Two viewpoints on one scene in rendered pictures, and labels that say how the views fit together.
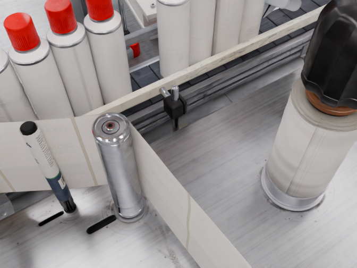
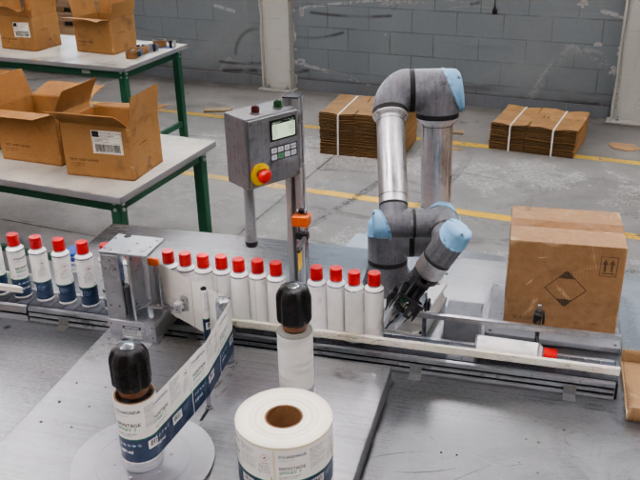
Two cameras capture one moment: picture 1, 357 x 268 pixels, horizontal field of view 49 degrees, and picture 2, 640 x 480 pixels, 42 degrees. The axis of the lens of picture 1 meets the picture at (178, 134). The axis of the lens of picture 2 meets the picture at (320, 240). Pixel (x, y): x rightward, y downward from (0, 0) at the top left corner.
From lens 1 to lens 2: 177 cm
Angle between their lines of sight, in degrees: 45
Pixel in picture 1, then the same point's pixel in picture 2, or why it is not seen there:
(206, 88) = (324, 349)
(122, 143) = (221, 306)
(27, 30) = (237, 263)
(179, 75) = not seen: hidden behind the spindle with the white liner
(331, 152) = (282, 350)
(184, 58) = (316, 322)
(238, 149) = not seen: hidden behind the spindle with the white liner
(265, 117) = (328, 370)
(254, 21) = (370, 324)
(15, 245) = (178, 348)
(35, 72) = (233, 283)
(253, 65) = (362, 353)
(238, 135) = not seen: hidden behind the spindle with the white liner
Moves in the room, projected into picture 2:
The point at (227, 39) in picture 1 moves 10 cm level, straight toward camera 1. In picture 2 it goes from (348, 325) to (316, 337)
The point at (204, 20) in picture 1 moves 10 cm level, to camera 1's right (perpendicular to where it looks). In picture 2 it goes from (331, 305) to (358, 318)
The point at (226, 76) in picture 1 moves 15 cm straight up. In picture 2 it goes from (339, 349) to (338, 299)
